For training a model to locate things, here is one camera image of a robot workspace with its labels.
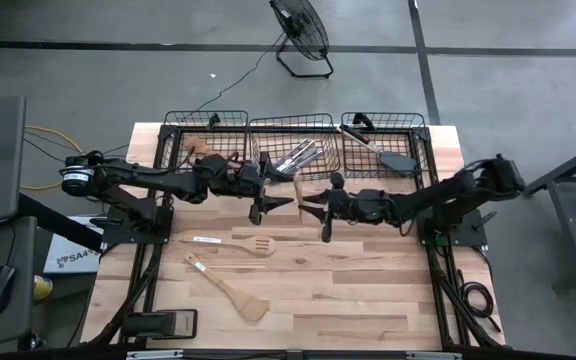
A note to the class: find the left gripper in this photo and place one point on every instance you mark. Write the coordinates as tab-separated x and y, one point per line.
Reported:
245	180

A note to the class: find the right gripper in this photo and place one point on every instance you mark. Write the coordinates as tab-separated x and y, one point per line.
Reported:
363	207

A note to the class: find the wooden forked spatula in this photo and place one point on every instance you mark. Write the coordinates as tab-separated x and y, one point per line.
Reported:
298	187

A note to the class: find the silver table knife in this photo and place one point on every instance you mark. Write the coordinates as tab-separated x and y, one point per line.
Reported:
302	158
306	161
298	155
293	151

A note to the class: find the wooden spoon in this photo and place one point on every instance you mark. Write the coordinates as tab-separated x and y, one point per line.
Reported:
197	146

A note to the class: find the wooden turner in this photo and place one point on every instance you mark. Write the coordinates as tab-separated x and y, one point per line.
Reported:
253	309

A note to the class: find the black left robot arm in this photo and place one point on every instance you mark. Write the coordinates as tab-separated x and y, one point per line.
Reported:
143	177

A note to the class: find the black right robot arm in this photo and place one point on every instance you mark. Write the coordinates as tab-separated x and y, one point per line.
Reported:
443	197

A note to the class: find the wooden slotted spatula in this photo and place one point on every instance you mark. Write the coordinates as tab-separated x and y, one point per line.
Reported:
263	246

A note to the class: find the black clamp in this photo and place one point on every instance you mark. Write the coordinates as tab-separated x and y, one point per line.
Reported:
363	120
214	120

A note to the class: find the black floor fan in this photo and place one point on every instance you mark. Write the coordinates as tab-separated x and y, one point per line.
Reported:
303	25

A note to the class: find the black rectangular device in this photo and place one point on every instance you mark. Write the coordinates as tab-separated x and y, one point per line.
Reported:
158	324

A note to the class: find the white cardboard box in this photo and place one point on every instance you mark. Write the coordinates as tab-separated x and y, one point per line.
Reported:
68	260

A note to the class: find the black diagonal bar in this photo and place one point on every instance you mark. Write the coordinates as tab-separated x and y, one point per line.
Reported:
58	222

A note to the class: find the small yellow object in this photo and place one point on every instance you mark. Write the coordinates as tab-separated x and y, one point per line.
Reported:
43	289

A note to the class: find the grey metal stand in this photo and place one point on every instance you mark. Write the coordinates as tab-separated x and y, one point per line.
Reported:
570	225

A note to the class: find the dark grey desk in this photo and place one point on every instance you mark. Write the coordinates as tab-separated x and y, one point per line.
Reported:
23	250

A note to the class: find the black metal frame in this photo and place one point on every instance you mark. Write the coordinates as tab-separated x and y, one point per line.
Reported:
434	150

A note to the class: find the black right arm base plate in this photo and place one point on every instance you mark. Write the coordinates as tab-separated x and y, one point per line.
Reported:
473	235

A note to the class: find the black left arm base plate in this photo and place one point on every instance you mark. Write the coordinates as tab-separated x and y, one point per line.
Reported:
118	227

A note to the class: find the silver bracket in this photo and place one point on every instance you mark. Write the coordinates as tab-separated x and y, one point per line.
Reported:
153	355
433	356

